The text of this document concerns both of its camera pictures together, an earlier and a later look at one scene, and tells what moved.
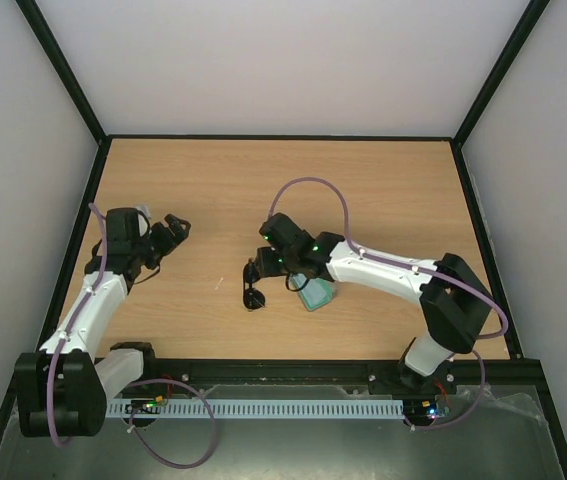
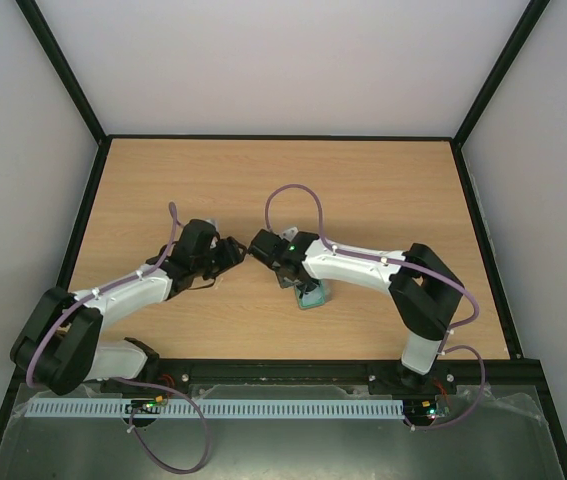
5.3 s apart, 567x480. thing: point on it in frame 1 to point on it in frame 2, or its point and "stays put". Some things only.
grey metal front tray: x=495 y=433 stays put
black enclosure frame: x=48 y=331 stays put
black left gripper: x=170 y=242 to x=231 y=255
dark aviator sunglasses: x=252 y=298 to x=307 y=287
